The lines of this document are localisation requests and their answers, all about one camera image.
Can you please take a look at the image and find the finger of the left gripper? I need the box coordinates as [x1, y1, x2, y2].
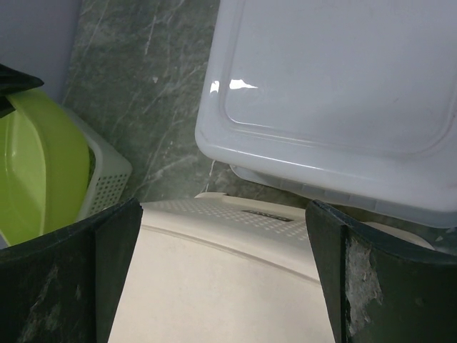
[0, 64, 44, 118]

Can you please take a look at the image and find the white basket at bottom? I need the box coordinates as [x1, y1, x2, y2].
[66, 109, 133, 221]

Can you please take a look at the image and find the large white plastic container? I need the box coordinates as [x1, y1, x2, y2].
[195, 1, 456, 228]

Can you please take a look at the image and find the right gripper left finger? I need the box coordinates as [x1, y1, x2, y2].
[1, 199, 143, 342]

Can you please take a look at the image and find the green basket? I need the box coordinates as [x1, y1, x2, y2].
[1, 89, 90, 246]

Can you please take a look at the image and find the cream perforated laundry basket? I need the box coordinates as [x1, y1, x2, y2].
[106, 192, 438, 343]

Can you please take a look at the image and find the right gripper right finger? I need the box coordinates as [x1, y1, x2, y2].
[306, 201, 456, 342]

